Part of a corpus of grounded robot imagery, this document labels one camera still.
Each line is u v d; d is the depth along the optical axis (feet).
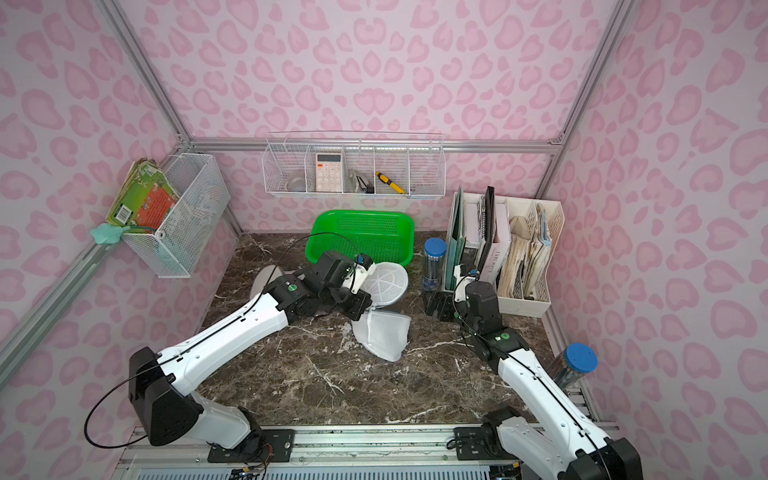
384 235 3.71
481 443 2.36
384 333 2.51
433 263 2.96
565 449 1.33
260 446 2.26
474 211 3.00
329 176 3.11
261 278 3.23
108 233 2.07
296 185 3.12
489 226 2.62
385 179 3.21
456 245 2.52
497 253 2.69
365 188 2.99
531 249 2.75
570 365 2.22
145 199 2.37
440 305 2.30
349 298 2.00
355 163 3.31
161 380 1.33
